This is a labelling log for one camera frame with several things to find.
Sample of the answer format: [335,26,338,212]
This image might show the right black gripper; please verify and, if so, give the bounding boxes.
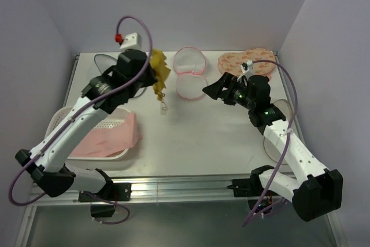
[202,72,256,110]

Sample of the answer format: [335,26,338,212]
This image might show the grey trimmed mesh laundry bag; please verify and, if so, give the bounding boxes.
[93,53,147,99]

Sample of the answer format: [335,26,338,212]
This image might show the yellow bra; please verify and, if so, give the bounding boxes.
[150,49,171,115]

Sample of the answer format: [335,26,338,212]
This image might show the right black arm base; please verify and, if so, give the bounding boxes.
[227,174,276,213]

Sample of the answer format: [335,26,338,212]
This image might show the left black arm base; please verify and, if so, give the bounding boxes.
[78,182,132,224]

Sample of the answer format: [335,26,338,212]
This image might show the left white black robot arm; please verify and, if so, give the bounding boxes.
[15,49,161,200]

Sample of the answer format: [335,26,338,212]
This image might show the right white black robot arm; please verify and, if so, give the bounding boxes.
[202,73,343,222]

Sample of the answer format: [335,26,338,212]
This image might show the pink trimmed mesh laundry bag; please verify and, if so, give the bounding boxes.
[173,46,208,101]

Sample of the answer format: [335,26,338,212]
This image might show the peach patterned laundry bag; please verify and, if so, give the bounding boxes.
[217,47,276,77]

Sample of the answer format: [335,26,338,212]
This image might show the clear mesh laundry bag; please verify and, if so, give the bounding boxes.
[262,98,297,165]

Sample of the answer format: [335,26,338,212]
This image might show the pink bra in basket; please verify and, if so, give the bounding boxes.
[69,112,142,158]

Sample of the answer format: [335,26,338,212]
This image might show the white plastic basket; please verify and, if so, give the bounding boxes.
[47,105,131,161]

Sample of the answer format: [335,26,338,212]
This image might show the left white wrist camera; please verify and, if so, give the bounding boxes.
[115,32,142,51]

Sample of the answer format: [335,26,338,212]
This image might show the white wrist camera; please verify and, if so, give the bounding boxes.
[115,32,142,51]
[238,60,254,83]

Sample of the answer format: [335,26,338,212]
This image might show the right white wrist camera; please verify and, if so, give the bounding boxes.
[238,60,254,83]

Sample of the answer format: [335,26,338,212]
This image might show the aluminium mounting rail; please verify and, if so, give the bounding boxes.
[27,174,293,206]

